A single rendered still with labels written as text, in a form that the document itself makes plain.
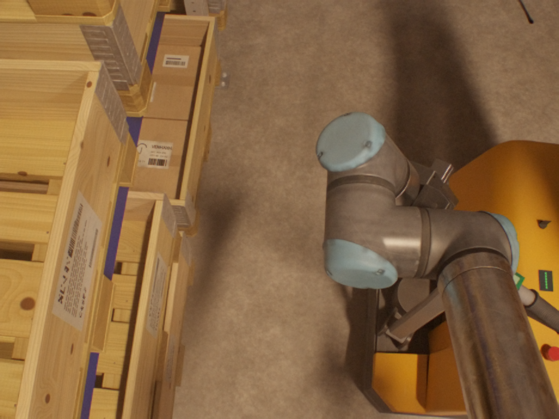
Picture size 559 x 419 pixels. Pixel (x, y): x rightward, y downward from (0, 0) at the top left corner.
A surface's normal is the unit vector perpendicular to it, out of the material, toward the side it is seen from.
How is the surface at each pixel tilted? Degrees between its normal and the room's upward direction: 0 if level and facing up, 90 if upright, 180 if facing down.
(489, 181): 68
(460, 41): 0
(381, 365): 22
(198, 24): 90
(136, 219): 90
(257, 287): 0
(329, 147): 33
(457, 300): 63
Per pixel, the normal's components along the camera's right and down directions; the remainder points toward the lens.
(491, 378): -0.62, -0.65
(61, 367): 1.00, 0.07
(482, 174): -0.95, -0.20
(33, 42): -0.08, 0.93
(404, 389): -0.36, -0.38
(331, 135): -0.52, -0.46
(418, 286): 0.01, -0.37
